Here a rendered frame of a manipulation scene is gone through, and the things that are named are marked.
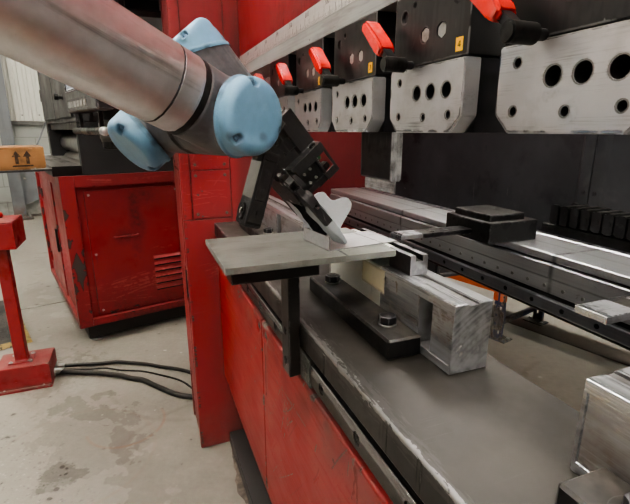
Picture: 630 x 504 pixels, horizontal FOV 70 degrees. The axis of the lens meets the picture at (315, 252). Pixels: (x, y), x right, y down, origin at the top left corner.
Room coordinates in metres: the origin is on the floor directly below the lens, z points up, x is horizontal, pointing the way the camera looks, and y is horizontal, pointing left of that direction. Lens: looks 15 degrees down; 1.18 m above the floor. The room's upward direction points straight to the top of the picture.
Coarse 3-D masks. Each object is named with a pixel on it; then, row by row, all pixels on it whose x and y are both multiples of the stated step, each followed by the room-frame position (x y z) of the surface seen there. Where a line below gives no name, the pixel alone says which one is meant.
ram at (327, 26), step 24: (240, 0) 1.49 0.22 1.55; (264, 0) 1.24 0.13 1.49; (288, 0) 1.06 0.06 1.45; (312, 0) 0.93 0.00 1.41; (360, 0) 0.75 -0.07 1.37; (384, 0) 0.68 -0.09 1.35; (240, 24) 1.50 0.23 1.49; (264, 24) 1.25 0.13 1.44; (336, 24) 0.83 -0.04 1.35; (240, 48) 1.51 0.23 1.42; (288, 48) 1.07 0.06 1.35; (264, 72) 1.39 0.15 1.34
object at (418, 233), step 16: (464, 208) 0.84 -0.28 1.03; (480, 208) 0.84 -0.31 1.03; (496, 208) 0.84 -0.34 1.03; (448, 224) 0.86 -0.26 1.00; (464, 224) 0.82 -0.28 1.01; (480, 224) 0.78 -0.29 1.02; (496, 224) 0.76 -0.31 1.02; (512, 224) 0.77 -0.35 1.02; (528, 224) 0.79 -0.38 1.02; (480, 240) 0.77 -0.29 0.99; (496, 240) 0.76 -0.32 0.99; (512, 240) 0.77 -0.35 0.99
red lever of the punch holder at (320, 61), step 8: (312, 48) 0.83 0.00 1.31; (320, 48) 0.83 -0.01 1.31; (312, 56) 0.82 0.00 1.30; (320, 56) 0.81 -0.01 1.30; (320, 64) 0.79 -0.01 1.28; (328, 64) 0.80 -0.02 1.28; (320, 72) 0.79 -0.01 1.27; (328, 72) 0.79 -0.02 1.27; (320, 80) 0.77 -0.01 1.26; (328, 80) 0.77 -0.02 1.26; (336, 80) 0.77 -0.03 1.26; (344, 80) 0.78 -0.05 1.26
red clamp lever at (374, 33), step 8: (368, 24) 0.64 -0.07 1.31; (376, 24) 0.64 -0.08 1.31; (368, 32) 0.63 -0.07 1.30; (376, 32) 0.62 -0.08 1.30; (384, 32) 0.63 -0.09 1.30; (368, 40) 0.63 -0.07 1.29; (376, 40) 0.61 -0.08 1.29; (384, 40) 0.61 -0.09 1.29; (376, 48) 0.61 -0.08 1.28; (384, 48) 0.61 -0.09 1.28; (392, 48) 0.61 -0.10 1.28; (384, 56) 0.59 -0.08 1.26; (392, 56) 0.59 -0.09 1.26; (384, 64) 0.58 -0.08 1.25; (392, 64) 0.58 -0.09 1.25; (400, 64) 0.58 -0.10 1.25; (408, 64) 0.59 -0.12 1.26; (400, 72) 0.59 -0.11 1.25
